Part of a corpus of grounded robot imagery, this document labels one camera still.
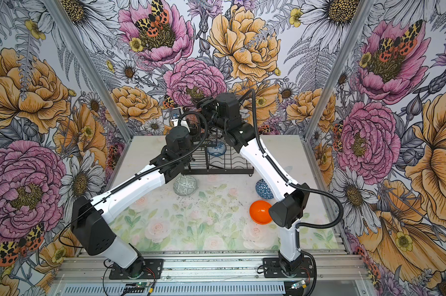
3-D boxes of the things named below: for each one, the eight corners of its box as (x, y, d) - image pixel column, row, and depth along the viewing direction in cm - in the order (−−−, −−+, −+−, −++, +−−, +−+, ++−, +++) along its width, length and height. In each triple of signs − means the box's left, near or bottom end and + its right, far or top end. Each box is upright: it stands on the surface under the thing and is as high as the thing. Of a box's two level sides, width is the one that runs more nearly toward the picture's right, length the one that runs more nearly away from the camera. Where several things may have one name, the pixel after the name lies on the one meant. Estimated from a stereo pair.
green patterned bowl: (172, 195, 97) (171, 192, 94) (176, 178, 103) (175, 175, 101) (195, 195, 97) (194, 192, 94) (197, 178, 103) (197, 175, 101)
